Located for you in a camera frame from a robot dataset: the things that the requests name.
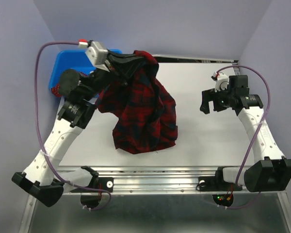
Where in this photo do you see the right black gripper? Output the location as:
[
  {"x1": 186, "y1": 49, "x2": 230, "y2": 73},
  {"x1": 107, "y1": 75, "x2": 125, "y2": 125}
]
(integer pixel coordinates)
[{"x1": 199, "y1": 84, "x2": 235, "y2": 114}]

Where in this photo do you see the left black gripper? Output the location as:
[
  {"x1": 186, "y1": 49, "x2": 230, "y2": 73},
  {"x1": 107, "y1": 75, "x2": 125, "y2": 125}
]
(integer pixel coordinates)
[{"x1": 82, "y1": 48, "x2": 145, "y2": 101}]

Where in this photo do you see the red navy plaid skirt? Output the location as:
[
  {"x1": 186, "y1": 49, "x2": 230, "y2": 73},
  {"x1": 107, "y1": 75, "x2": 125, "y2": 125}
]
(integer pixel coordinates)
[{"x1": 95, "y1": 50, "x2": 178, "y2": 154}]

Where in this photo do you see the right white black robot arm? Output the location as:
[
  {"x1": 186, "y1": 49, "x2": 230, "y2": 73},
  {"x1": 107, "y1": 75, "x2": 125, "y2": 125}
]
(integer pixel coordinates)
[{"x1": 200, "y1": 72, "x2": 291, "y2": 192}]

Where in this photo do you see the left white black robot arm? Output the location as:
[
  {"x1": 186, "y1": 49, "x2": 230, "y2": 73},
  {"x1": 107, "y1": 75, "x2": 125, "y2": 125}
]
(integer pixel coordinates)
[{"x1": 12, "y1": 48, "x2": 146, "y2": 207}]

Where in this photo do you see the blue plastic bin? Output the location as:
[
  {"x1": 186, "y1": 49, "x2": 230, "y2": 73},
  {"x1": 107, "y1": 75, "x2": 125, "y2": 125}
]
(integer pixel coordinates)
[{"x1": 48, "y1": 49, "x2": 123, "y2": 99}]

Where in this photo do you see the red white-dotted skirt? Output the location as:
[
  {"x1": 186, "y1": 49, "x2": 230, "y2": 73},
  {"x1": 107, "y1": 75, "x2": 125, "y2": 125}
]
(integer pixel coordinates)
[{"x1": 51, "y1": 69, "x2": 89, "y2": 99}]

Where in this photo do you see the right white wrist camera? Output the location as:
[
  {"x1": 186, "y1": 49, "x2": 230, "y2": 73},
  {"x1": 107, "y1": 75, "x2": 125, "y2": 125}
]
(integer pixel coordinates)
[{"x1": 211, "y1": 72, "x2": 229, "y2": 92}]

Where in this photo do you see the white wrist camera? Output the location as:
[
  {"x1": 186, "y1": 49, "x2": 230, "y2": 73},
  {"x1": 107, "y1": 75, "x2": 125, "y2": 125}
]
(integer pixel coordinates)
[
  {"x1": 211, "y1": 72, "x2": 229, "y2": 92},
  {"x1": 78, "y1": 39, "x2": 108, "y2": 71}
]

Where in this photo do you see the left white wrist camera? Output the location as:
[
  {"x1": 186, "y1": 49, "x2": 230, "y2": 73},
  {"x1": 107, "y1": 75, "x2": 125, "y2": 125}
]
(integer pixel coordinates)
[{"x1": 78, "y1": 39, "x2": 108, "y2": 71}]

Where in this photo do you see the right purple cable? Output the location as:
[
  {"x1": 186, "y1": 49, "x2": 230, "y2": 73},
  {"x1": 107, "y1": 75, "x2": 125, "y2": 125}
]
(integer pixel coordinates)
[{"x1": 201, "y1": 65, "x2": 271, "y2": 210}]

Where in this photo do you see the purple cable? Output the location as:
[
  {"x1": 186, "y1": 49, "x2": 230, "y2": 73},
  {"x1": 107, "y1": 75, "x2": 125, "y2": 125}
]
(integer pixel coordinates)
[
  {"x1": 34, "y1": 41, "x2": 112, "y2": 211},
  {"x1": 201, "y1": 65, "x2": 271, "y2": 210}
]

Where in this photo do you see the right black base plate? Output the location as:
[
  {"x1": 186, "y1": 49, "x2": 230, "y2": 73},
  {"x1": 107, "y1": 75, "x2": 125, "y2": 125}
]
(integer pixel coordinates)
[{"x1": 196, "y1": 176, "x2": 243, "y2": 192}]

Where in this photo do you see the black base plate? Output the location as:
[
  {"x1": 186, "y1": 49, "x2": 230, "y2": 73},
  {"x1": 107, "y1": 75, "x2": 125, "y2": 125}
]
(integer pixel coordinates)
[
  {"x1": 70, "y1": 177, "x2": 114, "y2": 194},
  {"x1": 196, "y1": 176, "x2": 243, "y2": 192}
]

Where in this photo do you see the aluminium table frame rail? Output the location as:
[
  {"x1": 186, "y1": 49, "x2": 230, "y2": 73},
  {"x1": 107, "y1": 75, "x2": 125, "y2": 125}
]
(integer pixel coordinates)
[{"x1": 29, "y1": 166, "x2": 288, "y2": 195}]

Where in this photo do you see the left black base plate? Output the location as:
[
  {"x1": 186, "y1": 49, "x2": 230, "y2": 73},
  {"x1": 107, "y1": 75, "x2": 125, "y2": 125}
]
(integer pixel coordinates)
[{"x1": 70, "y1": 177, "x2": 114, "y2": 194}]

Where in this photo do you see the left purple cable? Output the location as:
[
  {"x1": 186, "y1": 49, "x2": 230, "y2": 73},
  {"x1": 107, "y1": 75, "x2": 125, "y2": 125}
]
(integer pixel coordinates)
[{"x1": 34, "y1": 41, "x2": 112, "y2": 211}]

